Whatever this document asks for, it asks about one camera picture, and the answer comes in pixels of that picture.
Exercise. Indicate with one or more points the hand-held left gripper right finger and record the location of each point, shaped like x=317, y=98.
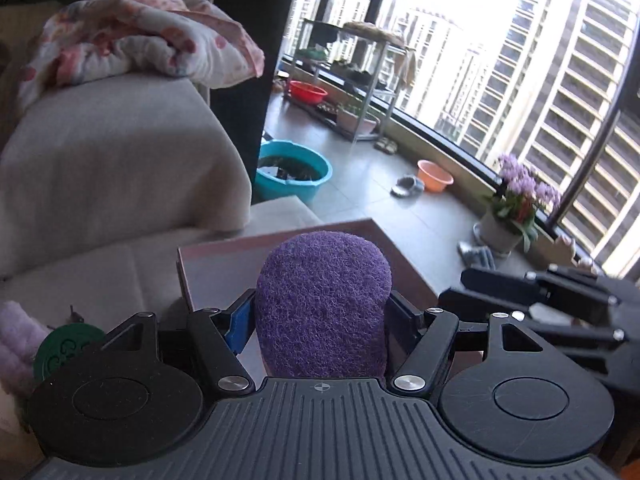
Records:
x=402, y=322

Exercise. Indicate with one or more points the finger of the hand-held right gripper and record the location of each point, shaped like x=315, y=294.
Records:
x=475, y=305
x=500, y=285

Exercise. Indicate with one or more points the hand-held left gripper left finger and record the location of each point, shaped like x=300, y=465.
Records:
x=236, y=322

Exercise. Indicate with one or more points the pink cardboard box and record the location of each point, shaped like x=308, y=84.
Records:
x=215, y=270

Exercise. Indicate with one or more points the purple fuzzy cloth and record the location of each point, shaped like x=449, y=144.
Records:
x=322, y=300

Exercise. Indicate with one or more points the purple flower pot plant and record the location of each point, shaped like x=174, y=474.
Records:
x=500, y=232

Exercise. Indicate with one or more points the small beige pot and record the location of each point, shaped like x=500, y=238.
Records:
x=570, y=252

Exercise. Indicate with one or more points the orange plastic basin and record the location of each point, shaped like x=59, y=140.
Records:
x=435, y=177

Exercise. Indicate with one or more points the grey slipper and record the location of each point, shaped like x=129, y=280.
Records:
x=407, y=187

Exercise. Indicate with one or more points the teal plastic basin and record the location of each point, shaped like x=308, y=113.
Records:
x=295, y=182

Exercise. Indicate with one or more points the green round lid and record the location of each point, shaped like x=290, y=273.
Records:
x=65, y=352

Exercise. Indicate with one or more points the brown sandals pair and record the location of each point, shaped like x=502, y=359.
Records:
x=386, y=146

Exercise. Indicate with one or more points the beige fabric sofa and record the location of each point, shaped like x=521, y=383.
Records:
x=110, y=160

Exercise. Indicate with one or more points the potted green plant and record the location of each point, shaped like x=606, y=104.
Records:
x=357, y=120

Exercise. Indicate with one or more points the pale fluffy knit cloth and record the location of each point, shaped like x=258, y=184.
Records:
x=20, y=345

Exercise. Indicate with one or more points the metal shoe rack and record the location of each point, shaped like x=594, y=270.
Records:
x=372, y=85

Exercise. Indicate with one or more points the red plastic basin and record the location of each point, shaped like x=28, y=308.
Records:
x=307, y=92

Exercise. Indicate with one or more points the floral blanket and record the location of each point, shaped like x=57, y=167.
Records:
x=140, y=35

